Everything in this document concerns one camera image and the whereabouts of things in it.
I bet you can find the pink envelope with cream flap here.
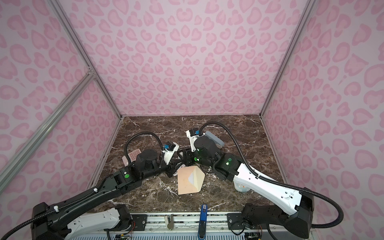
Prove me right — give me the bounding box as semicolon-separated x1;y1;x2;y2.
177;166;205;195

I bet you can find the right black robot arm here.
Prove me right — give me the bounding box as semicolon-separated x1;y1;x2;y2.
178;137;314;239

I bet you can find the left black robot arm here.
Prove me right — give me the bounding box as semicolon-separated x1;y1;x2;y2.
31;149;188;240

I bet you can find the blue grey stapler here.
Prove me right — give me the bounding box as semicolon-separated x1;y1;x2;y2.
205;131;225;149

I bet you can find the beige hanging tag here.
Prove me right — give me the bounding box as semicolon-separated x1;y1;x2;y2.
165;214;174;231

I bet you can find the blue black clip tool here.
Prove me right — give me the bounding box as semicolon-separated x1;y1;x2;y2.
198;204;208;240

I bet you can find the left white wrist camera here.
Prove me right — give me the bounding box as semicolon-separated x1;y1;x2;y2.
163;141;180;165

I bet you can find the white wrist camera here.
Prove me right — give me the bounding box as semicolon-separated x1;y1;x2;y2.
163;141;180;165
186;128;200;152

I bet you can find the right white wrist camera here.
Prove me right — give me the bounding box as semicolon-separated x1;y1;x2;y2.
186;128;200;152

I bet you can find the left black corrugated cable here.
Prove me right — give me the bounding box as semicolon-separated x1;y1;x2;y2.
0;131;164;240

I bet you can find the black corrugated cable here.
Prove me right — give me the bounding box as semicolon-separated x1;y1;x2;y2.
0;131;164;240
198;120;345;229

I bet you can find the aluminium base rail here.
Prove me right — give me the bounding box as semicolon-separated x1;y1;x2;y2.
56;209;316;240

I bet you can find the right black corrugated cable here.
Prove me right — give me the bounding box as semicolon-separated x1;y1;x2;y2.
198;120;345;229

